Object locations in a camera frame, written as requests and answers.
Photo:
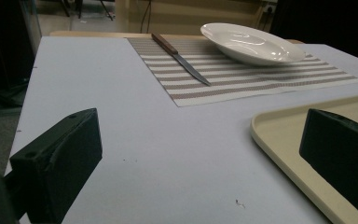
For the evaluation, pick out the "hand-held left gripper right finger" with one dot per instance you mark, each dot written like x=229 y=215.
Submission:
x=345 y=149

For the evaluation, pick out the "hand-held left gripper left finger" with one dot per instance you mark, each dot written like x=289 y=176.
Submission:
x=59 y=161

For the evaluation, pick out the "beige tray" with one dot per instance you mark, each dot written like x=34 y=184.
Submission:
x=286 y=137

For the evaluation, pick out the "striped placemat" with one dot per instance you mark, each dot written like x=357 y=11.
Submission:
x=245 y=81

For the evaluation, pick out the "white plate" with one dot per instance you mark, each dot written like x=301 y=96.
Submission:
x=251 y=43

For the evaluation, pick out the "wall socket with plug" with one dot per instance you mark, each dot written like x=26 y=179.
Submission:
x=268 y=7

